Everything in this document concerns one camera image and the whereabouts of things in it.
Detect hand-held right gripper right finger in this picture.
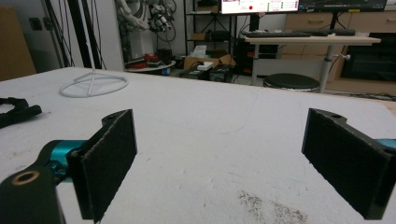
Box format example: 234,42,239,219
301,107,396,221

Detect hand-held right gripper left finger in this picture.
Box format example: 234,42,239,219
66,108,138,224

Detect black round stool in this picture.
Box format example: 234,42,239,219
262,73,321,93

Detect black curved object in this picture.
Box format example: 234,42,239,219
0,96,43,130

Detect small round table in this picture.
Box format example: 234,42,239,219
124,60,177,76

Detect red tool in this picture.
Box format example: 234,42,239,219
127,53,162,70

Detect light wooden desk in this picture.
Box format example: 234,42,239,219
244,35,382,94

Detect black keyboard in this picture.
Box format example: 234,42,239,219
292,28,357,37
242,31,313,39

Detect black metal stand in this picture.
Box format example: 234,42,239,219
43,0,107,71

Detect open cardboard box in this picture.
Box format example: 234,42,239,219
182,53,237,72

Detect white flat box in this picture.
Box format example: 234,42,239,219
196,61,215,72

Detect wooden drawer cabinet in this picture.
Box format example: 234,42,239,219
279,10,396,96

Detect black computer tower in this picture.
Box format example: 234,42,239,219
233,37,279,77

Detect black crate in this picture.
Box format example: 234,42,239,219
208,64,233,84

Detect white plastic bag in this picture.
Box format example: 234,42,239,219
190,44,208,59

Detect brown board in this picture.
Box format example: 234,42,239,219
0,5,37,82

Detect dark computer monitor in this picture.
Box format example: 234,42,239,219
298,0,389,14

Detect black metal shelf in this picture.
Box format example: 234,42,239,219
182,0,238,64

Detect bright computer monitor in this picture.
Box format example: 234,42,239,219
220,0,301,15

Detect white ring stand base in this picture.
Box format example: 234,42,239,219
59,43,129,99

